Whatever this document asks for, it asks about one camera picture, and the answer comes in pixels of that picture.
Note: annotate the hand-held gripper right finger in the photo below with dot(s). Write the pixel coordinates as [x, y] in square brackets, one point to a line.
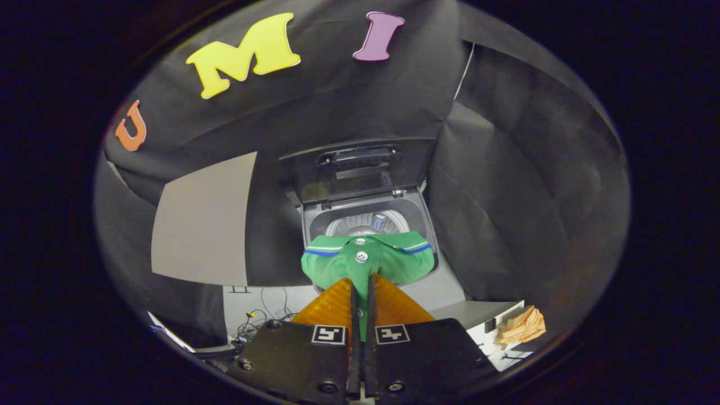
[427, 354]

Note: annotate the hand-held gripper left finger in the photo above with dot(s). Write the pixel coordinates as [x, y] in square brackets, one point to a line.
[298, 354]

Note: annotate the green polo shirt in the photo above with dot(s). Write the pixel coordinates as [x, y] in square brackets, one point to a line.
[394, 264]

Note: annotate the grey washing machine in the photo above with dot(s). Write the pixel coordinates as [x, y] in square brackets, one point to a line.
[419, 216]

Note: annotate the white low platform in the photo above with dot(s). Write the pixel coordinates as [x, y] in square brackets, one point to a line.
[472, 312]

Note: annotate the orange crumpled cloth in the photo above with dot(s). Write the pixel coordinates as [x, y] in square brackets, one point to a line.
[526, 326]

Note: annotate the white and blue panel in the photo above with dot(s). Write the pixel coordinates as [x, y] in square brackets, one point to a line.
[169, 332]

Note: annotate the grey cabinet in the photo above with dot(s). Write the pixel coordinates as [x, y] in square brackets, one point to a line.
[208, 225]

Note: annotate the black backdrop cloth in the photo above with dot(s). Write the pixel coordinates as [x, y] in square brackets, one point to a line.
[506, 197]

